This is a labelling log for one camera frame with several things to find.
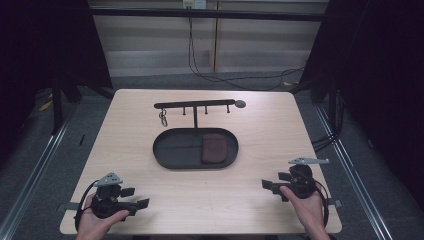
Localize dark curtain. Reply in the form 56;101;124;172
0;0;114;164
299;0;424;204

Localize yellow floor tape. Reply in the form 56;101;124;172
37;99;54;112

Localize black key rack with tray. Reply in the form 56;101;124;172
152;98;247;170

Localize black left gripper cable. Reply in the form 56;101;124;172
73;179;101;232

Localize black wall cable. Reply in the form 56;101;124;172
187;16;306;92

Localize person's left hand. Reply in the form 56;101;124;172
75;193;130;240

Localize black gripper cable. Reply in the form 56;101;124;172
73;179;101;232
312;179;332;228

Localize black floor cables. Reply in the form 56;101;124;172
311;132;340;153

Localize person's right hand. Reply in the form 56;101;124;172
279;185;332;240

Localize metal floor rail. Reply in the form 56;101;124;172
0;108;78;240
314;105;395;240

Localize black stand leg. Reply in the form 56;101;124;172
51;85;65;135

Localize white wall socket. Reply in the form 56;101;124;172
182;0;208;10

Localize black horizontal frame bar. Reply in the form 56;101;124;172
89;7;330;23

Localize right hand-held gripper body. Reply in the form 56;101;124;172
271;157;330;202

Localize silver carabiner keychain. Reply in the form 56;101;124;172
158;108;169;128

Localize brown zip pouch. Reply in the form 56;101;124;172
201;133;228;165

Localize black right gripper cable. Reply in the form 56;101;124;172
312;179;332;228

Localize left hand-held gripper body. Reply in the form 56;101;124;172
90;171;140;220

